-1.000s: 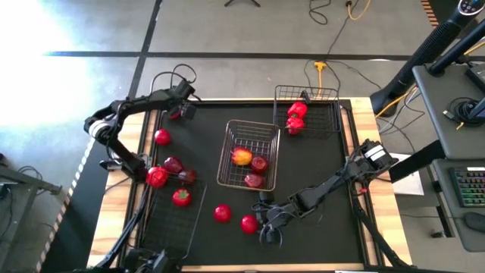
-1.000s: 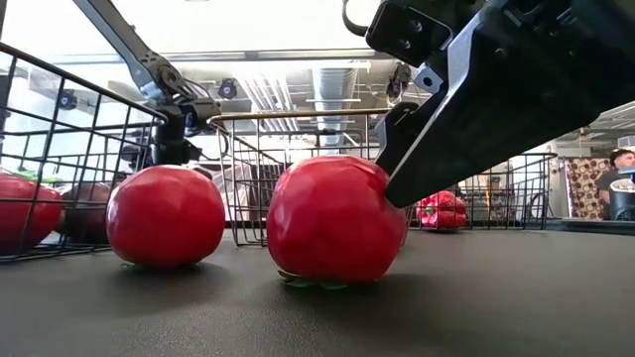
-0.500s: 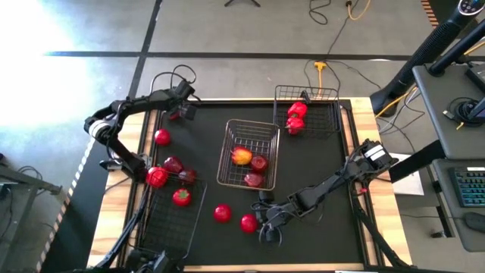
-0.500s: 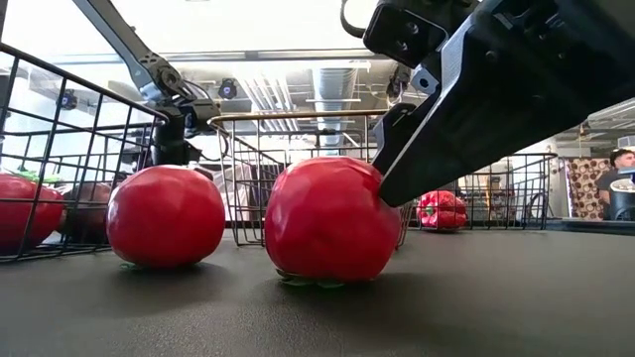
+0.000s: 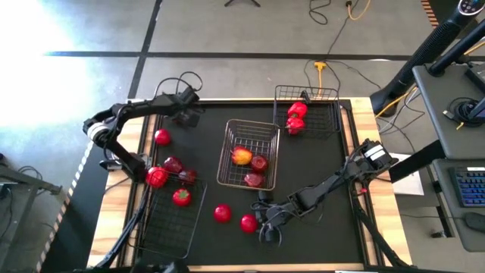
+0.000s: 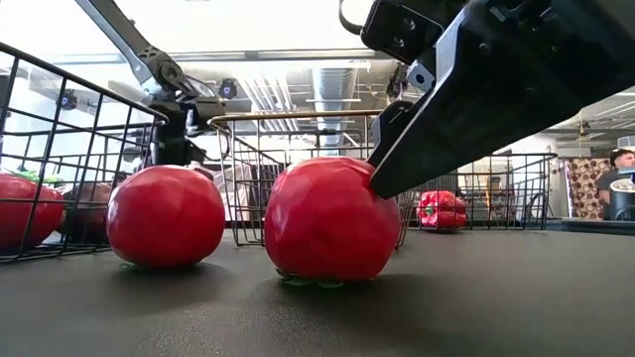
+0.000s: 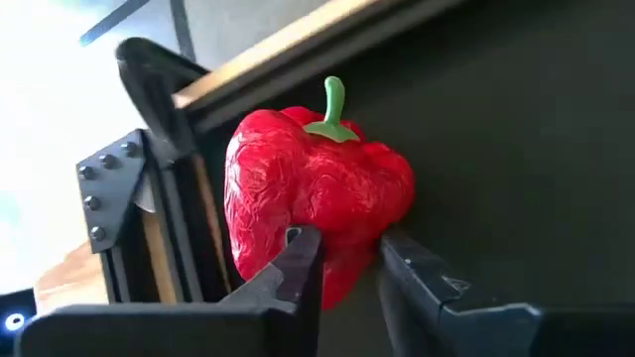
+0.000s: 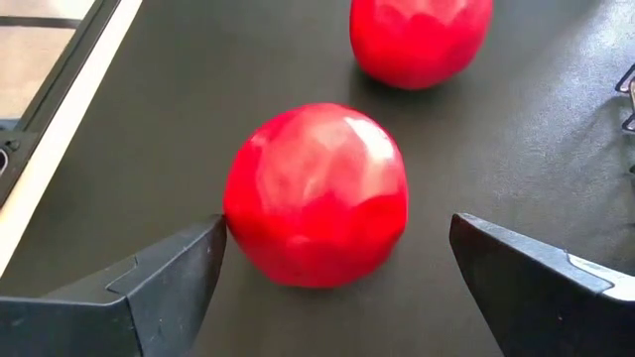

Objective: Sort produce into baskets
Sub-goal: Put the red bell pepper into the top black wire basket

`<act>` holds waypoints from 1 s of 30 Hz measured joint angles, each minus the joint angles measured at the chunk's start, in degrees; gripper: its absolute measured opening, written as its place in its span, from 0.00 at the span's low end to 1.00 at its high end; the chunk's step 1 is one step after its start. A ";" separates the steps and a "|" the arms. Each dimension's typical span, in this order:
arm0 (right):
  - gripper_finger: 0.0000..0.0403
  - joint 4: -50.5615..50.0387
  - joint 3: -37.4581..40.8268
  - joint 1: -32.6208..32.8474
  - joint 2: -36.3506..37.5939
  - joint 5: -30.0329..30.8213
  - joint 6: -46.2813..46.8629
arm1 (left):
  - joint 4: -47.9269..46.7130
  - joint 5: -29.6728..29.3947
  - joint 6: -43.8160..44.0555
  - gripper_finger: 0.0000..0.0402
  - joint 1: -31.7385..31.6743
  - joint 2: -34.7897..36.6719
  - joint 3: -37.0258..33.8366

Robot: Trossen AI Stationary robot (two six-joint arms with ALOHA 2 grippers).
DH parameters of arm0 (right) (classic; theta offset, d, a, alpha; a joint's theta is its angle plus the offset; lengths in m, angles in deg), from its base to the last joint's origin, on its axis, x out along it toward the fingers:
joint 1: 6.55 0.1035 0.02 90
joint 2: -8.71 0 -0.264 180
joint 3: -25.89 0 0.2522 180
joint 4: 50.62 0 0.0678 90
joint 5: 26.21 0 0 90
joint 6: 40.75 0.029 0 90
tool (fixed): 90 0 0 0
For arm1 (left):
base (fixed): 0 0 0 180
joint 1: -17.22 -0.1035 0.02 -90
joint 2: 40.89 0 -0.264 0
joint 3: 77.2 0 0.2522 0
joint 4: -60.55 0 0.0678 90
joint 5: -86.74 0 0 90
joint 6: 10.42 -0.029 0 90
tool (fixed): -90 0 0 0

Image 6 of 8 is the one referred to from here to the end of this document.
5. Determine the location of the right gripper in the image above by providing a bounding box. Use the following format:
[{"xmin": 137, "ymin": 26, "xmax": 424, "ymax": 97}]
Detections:
[{"xmin": 360, "ymin": 0, "xmax": 635, "ymax": 199}]

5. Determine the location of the red tomato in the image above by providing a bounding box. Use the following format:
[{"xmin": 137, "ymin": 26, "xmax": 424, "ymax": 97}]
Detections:
[
  {"xmin": 263, "ymin": 156, "xmax": 403, "ymax": 289},
  {"xmin": 0, "ymin": 171, "xmax": 65, "ymax": 257},
  {"xmin": 105, "ymin": 165, "xmax": 227, "ymax": 270}
]

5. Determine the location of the gold wire basket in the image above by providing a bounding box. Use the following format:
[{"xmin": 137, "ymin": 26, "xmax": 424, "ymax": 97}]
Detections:
[{"xmin": 206, "ymin": 109, "xmax": 416, "ymax": 249}]

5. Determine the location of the black wire basket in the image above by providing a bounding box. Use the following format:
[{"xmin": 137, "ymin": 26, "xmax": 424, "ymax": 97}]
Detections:
[
  {"xmin": 396, "ymin": 152, "xmax": 560, "ymax": 232},
  {"xmin": 0, "ymin": 42, "xmax": 170, "ymax": 264}
]

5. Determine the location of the red bell pepper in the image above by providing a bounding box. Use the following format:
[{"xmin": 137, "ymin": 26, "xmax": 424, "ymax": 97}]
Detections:
[{"xmin": 416, "ymin": 189, "xmax": 468, "ymax": 231}]

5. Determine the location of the dark red apple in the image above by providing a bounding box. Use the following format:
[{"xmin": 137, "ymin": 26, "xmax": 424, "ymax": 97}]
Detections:
[{"xmin": 62, "ymin": 181, "xmax": 114, "ymax": 244}]

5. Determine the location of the brown dotted panel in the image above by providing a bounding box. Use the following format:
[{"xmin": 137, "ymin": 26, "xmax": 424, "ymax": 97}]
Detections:
[{"xmin": 565, "ymin": 157, "xmax": 611, "ymax": 222}]

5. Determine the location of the person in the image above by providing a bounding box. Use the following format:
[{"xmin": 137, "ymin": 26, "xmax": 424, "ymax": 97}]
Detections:
[{"xmin": 594, "ymin": 147, "xmax": 635, "ymax": 222}]

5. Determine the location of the black table mat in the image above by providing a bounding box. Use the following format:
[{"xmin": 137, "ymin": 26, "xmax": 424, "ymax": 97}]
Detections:
[{"xmin": 0, "ymin": 217, "xmax": 635, "ymax": 357}]

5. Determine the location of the silver ceiling duct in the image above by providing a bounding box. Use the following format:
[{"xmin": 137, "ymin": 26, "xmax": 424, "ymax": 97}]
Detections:
[{"xmin": 312, "ymin": 66, "xmax": 359, "ymax": 150}]

